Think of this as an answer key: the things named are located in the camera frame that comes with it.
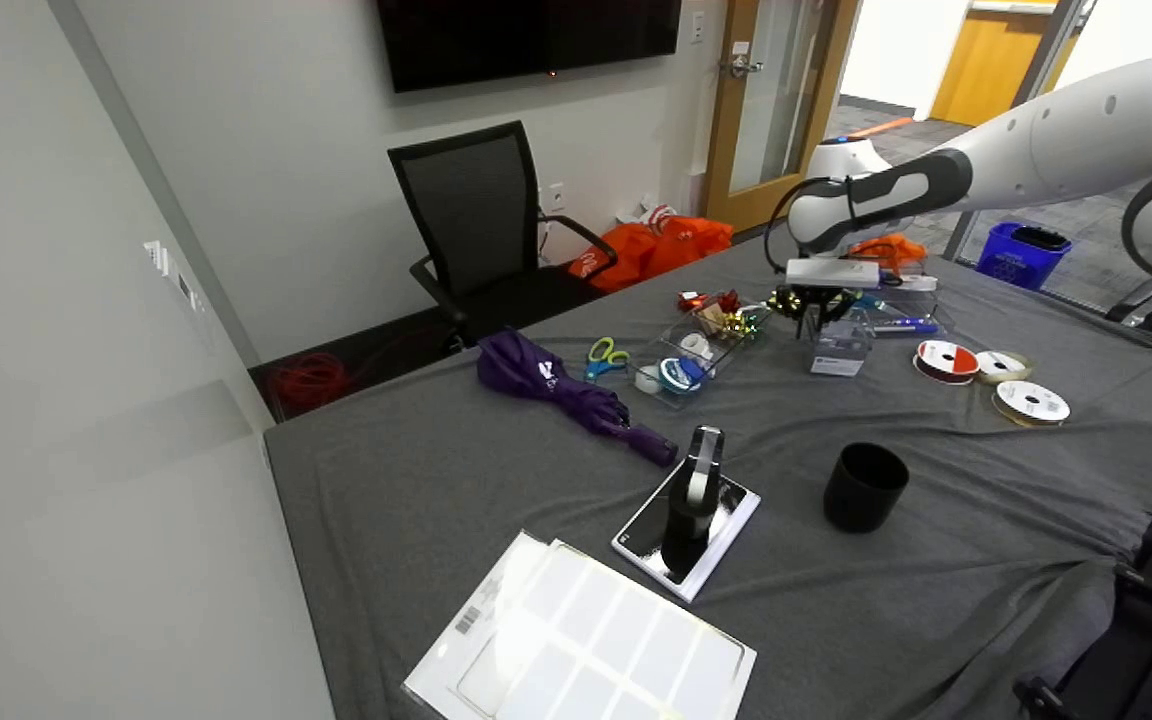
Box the orange cloth on table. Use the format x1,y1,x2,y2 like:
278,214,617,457
848,230,928,271

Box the green blue scissors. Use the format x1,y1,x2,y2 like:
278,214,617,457
584,334,628,379

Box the white label sheet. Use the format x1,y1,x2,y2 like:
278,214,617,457
404,532,756,720

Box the black mug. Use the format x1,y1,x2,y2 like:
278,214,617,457
823,444,911,532

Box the red cable coil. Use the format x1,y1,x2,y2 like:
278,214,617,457
269,352,359,421

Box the grey table cloth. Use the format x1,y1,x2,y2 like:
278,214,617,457
261,209,1152,720

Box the orange cloth on floor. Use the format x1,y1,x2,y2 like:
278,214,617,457
570,214,737,290

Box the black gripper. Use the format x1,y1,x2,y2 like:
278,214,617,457
786,255,882,321

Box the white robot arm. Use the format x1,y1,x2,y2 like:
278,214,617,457
774,55,1152,277

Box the clear tray with clips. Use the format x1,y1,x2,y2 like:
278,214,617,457
632,329,741,408

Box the blue bin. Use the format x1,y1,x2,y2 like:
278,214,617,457
976,223,1071,289

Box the red gold ornaments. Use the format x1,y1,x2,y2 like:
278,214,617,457
675,290,759,344

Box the black office chair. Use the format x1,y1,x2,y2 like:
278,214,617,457
389,119,617,349

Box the purple folded umbrella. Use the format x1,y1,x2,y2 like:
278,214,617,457
478,331,679,467

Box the clear plastic box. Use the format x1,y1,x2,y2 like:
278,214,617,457
814,321,873,379

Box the red white ribbon spool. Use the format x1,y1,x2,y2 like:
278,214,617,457
911,341,979,379

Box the cream tape spool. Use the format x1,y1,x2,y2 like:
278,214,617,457
976,352,1027,383

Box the black tape dispenser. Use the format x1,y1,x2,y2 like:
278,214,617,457
661,424,725,581

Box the wooden glass door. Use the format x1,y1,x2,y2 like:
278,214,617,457
702,0,862,230

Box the wall mounted television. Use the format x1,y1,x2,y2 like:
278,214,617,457
377,0,679,91

